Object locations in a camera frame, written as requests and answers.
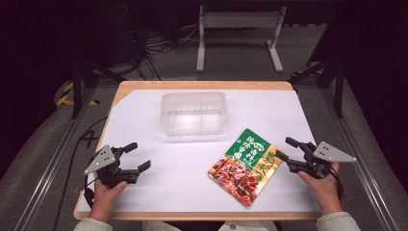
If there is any white metal stand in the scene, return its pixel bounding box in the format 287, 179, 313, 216
195, 5, 288, 74

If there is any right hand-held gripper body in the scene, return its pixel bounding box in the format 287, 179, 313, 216
287, 141, 358, 180

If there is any person's left hand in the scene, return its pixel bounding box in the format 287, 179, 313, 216
89, 179, 128, 223

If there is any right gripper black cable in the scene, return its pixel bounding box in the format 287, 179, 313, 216
329, 166, 345, 201

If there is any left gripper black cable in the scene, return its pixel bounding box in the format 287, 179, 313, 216
83, 174, 97, 209

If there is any clear plastic container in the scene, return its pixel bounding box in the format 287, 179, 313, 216
160, 91, 229, 138

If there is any tangle of black cables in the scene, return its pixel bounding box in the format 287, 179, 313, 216
123, 4, 201, 82

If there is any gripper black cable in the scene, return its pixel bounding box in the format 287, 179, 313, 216
83, 174, 97, 209
329, 166, 345, 201

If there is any black tripod stand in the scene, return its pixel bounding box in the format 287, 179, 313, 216
288, 54, 346, 119
67, 54, 127, 120

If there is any person's light clothing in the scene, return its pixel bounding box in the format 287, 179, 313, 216
141, 220, 277, 231

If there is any aluminium floor rail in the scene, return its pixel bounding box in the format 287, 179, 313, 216
13, 86, 98, 231
319, 86, 401, 231

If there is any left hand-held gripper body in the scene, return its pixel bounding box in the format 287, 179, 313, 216
84, 144, 140, 189

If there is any yellow and black hazard tape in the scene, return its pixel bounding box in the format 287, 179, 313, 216
56, 81, 99, 107

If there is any white table mat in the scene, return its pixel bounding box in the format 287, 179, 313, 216
76, 89, 321, 214

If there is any person's right hand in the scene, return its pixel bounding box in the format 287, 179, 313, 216
297, 162, 343, 217

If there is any green and gold snack packet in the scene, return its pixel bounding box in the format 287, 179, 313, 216
207, 128, 284, 208

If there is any long black floor cable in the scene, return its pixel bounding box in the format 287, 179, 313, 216
52, 116, 109, 231

